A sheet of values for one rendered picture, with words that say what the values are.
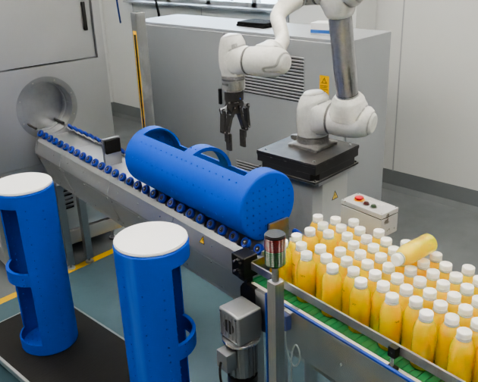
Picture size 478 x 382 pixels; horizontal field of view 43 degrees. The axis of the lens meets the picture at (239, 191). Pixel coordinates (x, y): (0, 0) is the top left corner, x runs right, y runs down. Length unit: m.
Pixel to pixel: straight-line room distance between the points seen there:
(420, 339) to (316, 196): 1.30
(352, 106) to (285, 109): 1.53
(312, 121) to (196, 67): 2.06
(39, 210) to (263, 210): 1.10
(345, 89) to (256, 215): 0.77
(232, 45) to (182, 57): 2.66
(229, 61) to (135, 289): 0.90
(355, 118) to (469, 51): 2.24
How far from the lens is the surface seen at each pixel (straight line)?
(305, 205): 2.99
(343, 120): 2.82
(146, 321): 2.33
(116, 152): 3.40
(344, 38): 2.68
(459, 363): 1.78
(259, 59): 2.20
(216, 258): 2.51
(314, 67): 4.05
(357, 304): 1.93
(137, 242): 2.27
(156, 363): 2.44
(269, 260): 1.79
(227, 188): 2.34
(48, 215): 2.97
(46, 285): 3.09
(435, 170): 5.24
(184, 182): 2.54
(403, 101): 5.23
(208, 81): 4.75
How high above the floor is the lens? 2.06
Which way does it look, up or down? 23 degrees down
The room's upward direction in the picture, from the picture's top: 2 degrees counter-clockwise
